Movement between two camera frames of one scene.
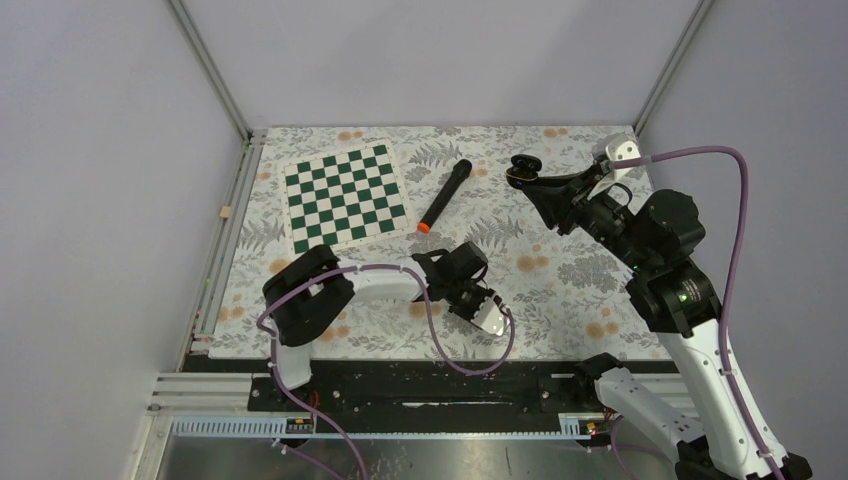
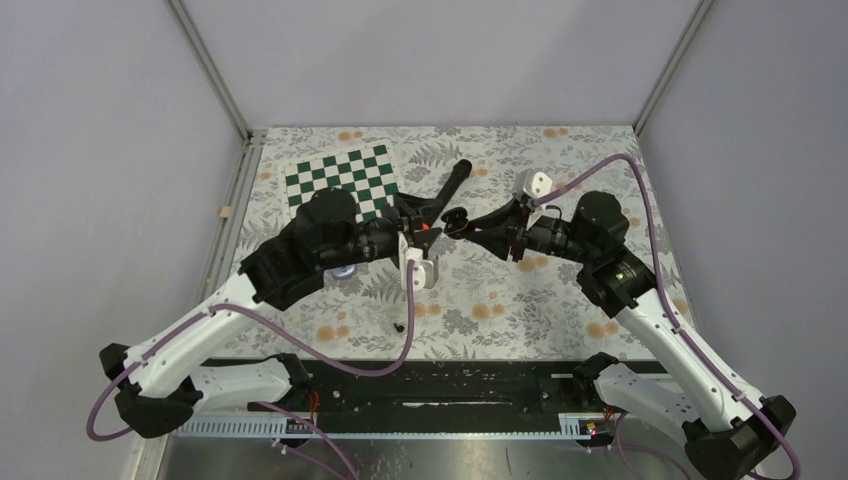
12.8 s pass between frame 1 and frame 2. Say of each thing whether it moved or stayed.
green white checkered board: stayed
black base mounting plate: stayed
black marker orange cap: stayed
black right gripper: moved
